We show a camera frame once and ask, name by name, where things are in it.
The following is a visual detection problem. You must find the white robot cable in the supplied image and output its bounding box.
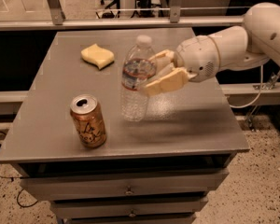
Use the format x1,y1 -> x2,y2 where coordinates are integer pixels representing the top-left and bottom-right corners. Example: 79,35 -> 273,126
228,63 -> 265,109

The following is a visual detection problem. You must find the orange soda can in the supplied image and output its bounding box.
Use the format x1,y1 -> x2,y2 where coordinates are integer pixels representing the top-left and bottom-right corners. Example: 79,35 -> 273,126
70,94 -> 106,148

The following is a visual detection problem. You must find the metal railing frame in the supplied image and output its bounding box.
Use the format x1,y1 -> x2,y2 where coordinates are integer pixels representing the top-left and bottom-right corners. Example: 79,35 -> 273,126
0,0 -> 280,31

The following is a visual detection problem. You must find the grey drawer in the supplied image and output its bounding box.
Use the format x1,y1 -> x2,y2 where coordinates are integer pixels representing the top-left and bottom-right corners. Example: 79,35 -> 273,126
50,197 -> 208,218
21,168 -> 229,201

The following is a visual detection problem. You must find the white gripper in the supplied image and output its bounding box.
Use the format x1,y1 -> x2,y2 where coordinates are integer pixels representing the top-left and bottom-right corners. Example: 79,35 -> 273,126
142,35 -> 220,97

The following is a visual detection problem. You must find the black floor cable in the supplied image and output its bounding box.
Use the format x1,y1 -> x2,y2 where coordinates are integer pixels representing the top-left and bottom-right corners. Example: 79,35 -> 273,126
0,130 -> 40,209

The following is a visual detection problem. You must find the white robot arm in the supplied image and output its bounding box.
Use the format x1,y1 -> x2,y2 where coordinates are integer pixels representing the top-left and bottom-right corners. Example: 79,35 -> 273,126
140,3 -> 280,97

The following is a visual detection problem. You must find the grey drawer cabinet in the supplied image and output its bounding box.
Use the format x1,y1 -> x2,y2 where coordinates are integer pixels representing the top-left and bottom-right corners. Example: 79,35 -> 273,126
0,27 -> 251,224

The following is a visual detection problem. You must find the clear plastic water bottle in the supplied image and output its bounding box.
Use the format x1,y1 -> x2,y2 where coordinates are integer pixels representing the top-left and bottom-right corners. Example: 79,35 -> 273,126
121,35 -> 156,121

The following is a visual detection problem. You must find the yellow sponge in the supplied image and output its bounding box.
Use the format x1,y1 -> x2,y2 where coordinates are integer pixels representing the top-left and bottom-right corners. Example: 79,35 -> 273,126
81,44 -> 115,70

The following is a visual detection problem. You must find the top grey drawer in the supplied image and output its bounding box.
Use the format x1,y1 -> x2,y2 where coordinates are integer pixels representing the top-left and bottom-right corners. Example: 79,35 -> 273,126
21,168 -> 229,201

